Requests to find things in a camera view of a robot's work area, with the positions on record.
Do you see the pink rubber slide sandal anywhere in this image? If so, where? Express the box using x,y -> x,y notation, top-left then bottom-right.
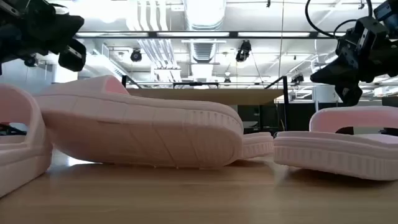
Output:
272,105 -> 398,182
0,83 -> 53,198
241,131 -> 275,160
34,74 -> 245,170

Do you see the white rectangular air duct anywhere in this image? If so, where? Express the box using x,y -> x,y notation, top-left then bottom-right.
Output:
77,43 -> 127,80

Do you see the wooden shoe rack shelf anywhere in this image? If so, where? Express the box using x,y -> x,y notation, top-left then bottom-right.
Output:
121,74 -> 290,131

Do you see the black monitor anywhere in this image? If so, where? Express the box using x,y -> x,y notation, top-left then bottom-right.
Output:
381,96 -> 398,108

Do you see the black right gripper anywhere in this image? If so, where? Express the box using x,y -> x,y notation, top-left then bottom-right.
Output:
310,0 -> 398,106

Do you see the black ceiling spotlight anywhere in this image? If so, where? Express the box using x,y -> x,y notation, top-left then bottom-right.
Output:
130,48 -> 143,62
291,73 -> 305,86
235,39 -> 252,63
24,55 -> 38,68

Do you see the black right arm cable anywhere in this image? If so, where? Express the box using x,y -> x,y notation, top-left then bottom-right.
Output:
304,0 -> 374,40

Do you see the black ceiling light rail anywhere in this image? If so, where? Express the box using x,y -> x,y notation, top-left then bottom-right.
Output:
74,30 -> 346,40

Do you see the white ceiling pipe bundle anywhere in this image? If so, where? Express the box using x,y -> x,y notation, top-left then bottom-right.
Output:
126,0 -> 183,83

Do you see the silver round ceiling duct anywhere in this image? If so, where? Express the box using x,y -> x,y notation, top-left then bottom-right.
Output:
183,0 -> 228,65

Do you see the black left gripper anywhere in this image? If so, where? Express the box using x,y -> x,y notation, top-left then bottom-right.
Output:
0,0 -> 87,72

